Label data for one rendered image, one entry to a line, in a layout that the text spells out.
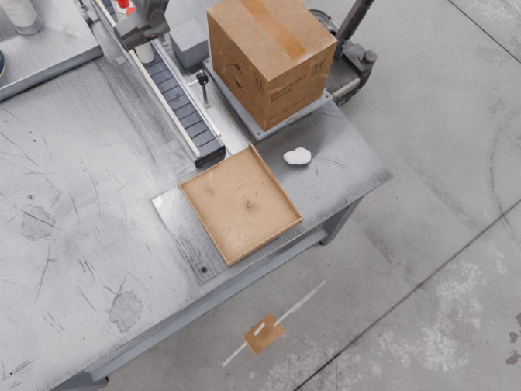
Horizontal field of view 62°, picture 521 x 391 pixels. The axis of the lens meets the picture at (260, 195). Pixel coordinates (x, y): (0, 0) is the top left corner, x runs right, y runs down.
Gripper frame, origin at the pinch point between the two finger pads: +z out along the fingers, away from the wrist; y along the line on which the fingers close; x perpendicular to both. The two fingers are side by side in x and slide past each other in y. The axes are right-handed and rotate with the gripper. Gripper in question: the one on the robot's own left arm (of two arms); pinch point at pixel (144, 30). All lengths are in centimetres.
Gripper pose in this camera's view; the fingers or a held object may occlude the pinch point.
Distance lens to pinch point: 137.6
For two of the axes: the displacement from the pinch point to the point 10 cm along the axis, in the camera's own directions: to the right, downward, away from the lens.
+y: -8.4, 5.0, -2.2
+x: 3.9, 8.4, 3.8
